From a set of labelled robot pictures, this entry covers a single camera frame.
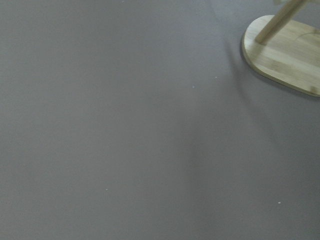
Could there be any wooden cup storage rack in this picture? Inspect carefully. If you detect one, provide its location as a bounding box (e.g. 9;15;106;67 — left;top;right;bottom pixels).
241;0;320;97

